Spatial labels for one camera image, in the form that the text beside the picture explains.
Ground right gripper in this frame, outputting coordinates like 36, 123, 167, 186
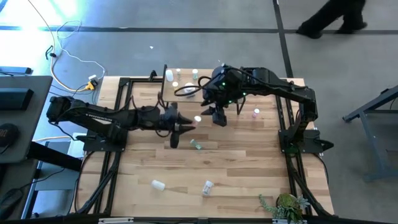
201, 83, 242, 128

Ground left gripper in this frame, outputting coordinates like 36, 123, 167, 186
157, 102, 197, 149

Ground wooden shelf black metal legs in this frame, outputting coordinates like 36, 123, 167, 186
160, 64, 248, 116

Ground large white bottle blue label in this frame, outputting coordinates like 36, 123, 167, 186
183, 82, 197, 98

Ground large clear plastic bottle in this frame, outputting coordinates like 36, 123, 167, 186
201, 180, 215, 196

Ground yellow and white plug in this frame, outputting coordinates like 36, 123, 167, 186
85, 73, 100, 91

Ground green succulent plant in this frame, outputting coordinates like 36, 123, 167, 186
258, 192, 312, 224

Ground dark grey desk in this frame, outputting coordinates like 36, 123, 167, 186
0, 75, 53, 164

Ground person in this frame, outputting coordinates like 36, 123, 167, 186
295, 0, 368, 40

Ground black rectangular box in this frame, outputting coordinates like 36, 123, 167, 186
0, 88, 34, 111

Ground black cap orange lettering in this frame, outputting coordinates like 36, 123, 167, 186
0, 123, 20, 149

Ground dark flat bar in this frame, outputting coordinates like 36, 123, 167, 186
0, 65, 33, 75

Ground black aluminium table frame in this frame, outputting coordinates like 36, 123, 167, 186
70, 63, 335, 218

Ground silver bracket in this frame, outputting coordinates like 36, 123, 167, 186
98, 217, 134, 224
272, 218, 308, 224

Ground white cable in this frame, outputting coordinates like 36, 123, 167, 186
55, 20, 106, 82

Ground yellow cable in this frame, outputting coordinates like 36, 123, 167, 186
27, 0, 94, 93

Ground short black cable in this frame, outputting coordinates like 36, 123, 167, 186
45, 45, 58, 60

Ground grey metal table frame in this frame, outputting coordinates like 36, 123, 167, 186
341, 83, 398, 183

